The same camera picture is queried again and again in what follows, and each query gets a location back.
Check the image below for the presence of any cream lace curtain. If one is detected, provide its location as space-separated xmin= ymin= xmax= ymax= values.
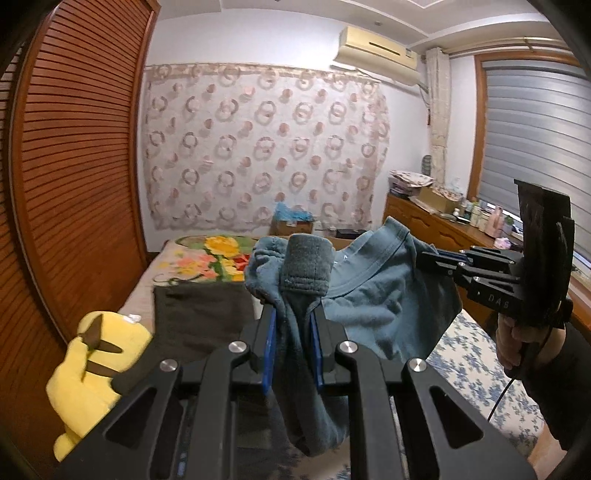
xmin=425 ymin=46 xmax=451 ymax=183

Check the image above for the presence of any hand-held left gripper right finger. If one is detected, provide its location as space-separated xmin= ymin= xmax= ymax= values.
xmin=310 ymin=310 xmax=536 ymax=480

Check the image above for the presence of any person's right hand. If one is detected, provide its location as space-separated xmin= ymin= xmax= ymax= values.
xmin=496 ymin=314 xmax=566 ymax=380

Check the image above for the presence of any open cardboard box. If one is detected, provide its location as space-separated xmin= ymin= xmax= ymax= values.
xmin=418 ymin=185 xmax=462 ymax=214

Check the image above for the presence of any colourful flower blanket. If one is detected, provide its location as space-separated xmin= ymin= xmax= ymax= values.
xmin=150 ymin=234 xmax=259 ymax=283

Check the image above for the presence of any wooden window frame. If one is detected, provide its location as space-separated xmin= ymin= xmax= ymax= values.
xmin=467 ymin=44 xmax=591 ymax=204

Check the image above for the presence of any group of cosmetic bottles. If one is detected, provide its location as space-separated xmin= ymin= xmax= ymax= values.
xmin=455 ymin=196 xmax=492 ymax=232

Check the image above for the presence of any yellow plush toy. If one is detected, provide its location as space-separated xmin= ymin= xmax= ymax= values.
xmin=46 ymin=310 xmax=155 ymax=462

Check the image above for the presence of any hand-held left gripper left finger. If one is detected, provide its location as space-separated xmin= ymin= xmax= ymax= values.
xmin=55 ymin=305 xmax=278 ymax=480

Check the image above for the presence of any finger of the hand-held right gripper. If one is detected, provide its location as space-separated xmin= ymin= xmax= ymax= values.
xmin=418 ymin=255 xmax=523 ymax=288
xmin=434 ymin=247 xmax=517 ymax=269

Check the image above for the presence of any cream air conditioner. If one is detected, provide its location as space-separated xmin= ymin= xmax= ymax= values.
xmin=333 ymin=25 xmax=423 ymax=86

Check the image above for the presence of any wooden cabinet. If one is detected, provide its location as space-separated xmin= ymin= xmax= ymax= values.
xmin=384 ymin=193 xmax=591 ymax=333

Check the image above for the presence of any teal cotton shirt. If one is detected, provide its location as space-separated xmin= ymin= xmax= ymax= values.
xmin=244 ymin=217 xmax=464 ymax=457

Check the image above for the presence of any person's right forearm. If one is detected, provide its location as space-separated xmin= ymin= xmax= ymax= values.
xmin=522 ymin=323 xmax=591 ymax=450

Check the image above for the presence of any dark grey folded cloth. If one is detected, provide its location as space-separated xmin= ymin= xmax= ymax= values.
xmin=152 ymin=281 xmax=257 ymax=365

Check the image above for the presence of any wooden louvre wardrobe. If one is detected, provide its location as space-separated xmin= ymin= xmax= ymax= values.
xmin=0 ymin=0 xmax=160 ymax=462

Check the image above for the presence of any circle patterned curtain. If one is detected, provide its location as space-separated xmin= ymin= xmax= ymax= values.
xmin=144 ymin=64 xmax=391 ymax=232

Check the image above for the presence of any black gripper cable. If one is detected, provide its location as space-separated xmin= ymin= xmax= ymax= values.
xmin=487 ymin=342 xmax=539 ymax=422

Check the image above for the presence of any stack of papers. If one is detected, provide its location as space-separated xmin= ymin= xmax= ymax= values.
xmin=389 ymin=170 xmax=435 ymax=199

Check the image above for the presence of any blue floral bed sheet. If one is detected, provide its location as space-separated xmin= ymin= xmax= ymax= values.
xmin=295 ymin=309 xmax=548 ymax=480

